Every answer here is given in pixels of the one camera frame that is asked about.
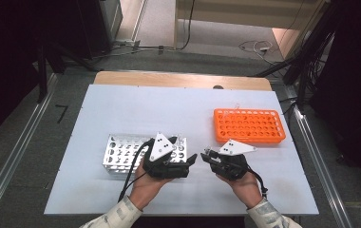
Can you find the person's right hand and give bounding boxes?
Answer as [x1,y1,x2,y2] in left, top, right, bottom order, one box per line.
[216,170,264,210]

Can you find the aluminium floor rail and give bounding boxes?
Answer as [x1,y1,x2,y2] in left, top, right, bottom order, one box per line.
[284,85,355,228]
[0,72,59,222]

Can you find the grey floor cables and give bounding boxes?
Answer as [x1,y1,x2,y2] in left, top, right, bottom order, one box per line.
[94,38,177,61]

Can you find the orange test tube rack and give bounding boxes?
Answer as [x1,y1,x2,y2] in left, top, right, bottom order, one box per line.
[213,107,287,145]

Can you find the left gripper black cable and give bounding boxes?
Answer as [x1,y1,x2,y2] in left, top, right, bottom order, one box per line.
[117,140,154,203]

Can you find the person's left hand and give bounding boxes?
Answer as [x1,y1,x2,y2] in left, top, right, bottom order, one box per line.
[128,160,174,211]

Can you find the metal test tube rack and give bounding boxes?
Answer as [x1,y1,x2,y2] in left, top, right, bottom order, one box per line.
[102,133,188,176]

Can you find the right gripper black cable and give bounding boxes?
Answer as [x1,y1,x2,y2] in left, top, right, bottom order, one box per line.
[245,163,270,200]

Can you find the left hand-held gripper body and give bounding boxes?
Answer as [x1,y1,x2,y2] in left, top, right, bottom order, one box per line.
[142,131,191,181]

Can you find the black stand with cables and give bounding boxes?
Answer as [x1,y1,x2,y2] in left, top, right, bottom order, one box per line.
[254,0,341,108]

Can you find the black metal stand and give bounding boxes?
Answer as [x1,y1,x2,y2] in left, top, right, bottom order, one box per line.
[36,44,49,104]

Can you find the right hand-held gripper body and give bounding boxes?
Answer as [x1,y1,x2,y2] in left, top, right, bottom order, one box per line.
[208,139,258,182]

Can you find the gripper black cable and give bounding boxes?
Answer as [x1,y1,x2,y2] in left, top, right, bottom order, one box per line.
[245,163,270,200]
[117,140,154,203]

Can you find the white floor cable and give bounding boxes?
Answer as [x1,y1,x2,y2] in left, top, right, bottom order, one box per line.
[237,39,276,62]

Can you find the black hanging cable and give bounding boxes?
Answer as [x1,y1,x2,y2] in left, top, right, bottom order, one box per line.
[176,0,197,51]

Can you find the light wooden desk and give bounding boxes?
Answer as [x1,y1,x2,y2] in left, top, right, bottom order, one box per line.
[173,0,330,60]

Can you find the wooden table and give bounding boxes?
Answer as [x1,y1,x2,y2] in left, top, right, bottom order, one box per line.
[93,70,273,92]

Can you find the dark cabinet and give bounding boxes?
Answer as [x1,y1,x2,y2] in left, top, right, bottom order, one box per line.
[75,0,124,61]

